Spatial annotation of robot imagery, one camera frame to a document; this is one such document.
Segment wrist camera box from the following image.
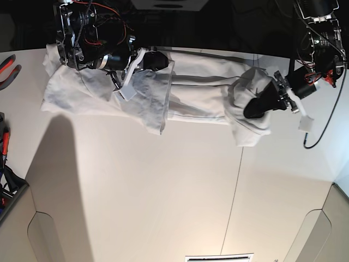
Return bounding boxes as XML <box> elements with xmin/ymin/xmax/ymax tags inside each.
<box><xmin>113</xmin><ymin>47</ymin><xmax>148</xmax><ymax>101</ymax></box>
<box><xmin>274</xmin><ymin>71</ymin><xmax>314</xmax><ymax>133</ymax></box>

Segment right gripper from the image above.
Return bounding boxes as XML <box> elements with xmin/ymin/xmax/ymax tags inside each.
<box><xmin>102</xmin><ymin>46</ymin><xmax>169</xmax><ymax>73</ymax></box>

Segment orange handled tool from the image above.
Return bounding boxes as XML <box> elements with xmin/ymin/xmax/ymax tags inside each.
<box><xmin>2</xmin><ymin>127</ymin><xmax>10</xmax><ymax>168</ymax></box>

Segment red grey pliers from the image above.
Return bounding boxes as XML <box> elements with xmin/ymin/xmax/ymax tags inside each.
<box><xmin>0</xmin><ymin>55</ymin><xmax>22</xmax><ymax>92</ymax></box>

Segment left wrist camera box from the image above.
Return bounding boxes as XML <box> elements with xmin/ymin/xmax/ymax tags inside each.
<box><xmin>274</xmin><ymin>71</ymin><xmax>314</xmax><ymax>133</ymax></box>

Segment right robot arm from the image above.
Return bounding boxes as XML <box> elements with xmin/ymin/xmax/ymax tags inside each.
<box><xmin>53</xmin><ymin>1</ymin><xmax>141</xmax><ymax>72</ymax></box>

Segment black tool tray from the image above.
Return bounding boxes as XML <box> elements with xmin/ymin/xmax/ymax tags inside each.
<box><xmin>1</xmin><ymin>165</ymin><xmax>29</xmax><ymax>223</ymax></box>

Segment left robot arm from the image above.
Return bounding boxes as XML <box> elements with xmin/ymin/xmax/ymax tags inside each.
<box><xmin>243</xmin><ymin>1</ymin><xmax>347</xmax><ymax>119</ymax></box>

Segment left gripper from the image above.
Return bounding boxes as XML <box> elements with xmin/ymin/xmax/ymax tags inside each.
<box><xmin>243</xmin><ymin>67</ymin><xmax>322</xmax><ymax>119</ymax></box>

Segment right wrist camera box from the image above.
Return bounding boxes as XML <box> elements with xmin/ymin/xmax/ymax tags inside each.
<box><xmin>113</xmin><ymin>47</ymin><xmax>148</xmax><ymax>101</ymax></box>

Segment white t-shirt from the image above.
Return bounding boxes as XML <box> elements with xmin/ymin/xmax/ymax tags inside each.
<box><xmin>41</xmin><ymin>45</ymin><xmax>272</xmax><ymax>147</ymax></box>

